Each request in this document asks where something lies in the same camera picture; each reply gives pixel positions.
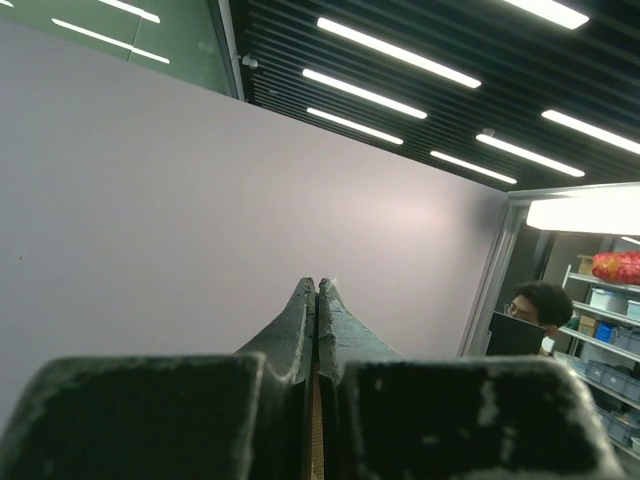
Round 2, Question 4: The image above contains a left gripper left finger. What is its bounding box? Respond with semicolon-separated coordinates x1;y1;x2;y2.
1;278;316;479

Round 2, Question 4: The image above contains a black monitor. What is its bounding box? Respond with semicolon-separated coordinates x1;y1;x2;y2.
486;312;546;356

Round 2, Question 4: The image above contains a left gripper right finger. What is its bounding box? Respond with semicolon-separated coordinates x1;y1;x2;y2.
317;279;625;479

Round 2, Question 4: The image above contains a beige cap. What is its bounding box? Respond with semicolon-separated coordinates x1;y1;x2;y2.
310;365;325;480

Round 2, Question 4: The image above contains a metal storage shelf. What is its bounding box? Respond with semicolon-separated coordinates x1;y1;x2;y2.
554;266;639;467

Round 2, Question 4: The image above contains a red bag on shelf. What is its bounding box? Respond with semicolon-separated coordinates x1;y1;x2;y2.
592;251;640;286

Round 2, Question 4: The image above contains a person with black hair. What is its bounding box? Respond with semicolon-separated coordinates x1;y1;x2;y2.
504;281;574;338

